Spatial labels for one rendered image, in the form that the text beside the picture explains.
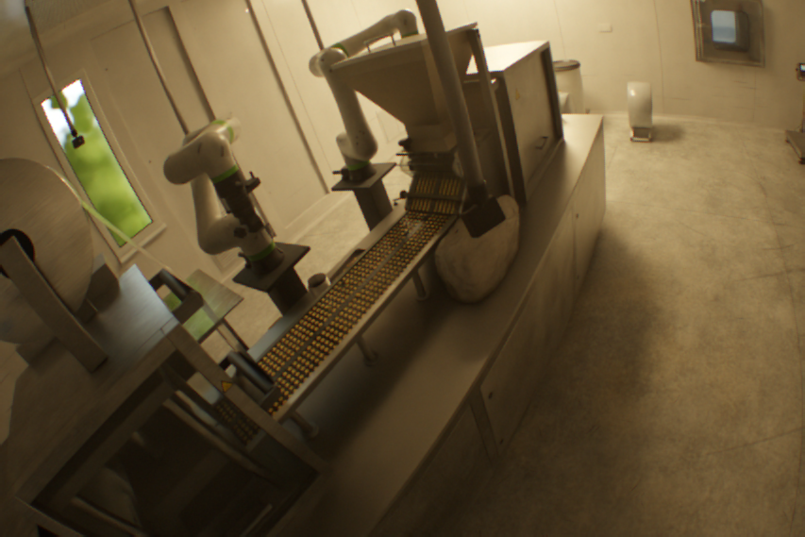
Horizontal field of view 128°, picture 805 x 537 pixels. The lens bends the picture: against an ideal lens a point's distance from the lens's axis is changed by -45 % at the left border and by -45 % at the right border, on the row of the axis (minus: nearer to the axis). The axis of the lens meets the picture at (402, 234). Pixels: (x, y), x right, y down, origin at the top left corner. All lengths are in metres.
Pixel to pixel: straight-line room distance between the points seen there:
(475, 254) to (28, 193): 1.00
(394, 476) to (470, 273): 0.56
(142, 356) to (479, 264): 0.83
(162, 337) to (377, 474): 0.56
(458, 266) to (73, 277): 0.88
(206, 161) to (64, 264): 0.57
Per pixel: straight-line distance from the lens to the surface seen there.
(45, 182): 0.63
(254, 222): 1.13
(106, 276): 0.96
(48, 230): 0.63
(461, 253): 1.00
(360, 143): 1.59
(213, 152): 1.05
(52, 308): 0.63
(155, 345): 0.56
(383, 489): 0.86
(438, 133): 1.19
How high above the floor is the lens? 1.58
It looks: 32 degrees down
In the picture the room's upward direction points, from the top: 20 degrees counter-clockwise
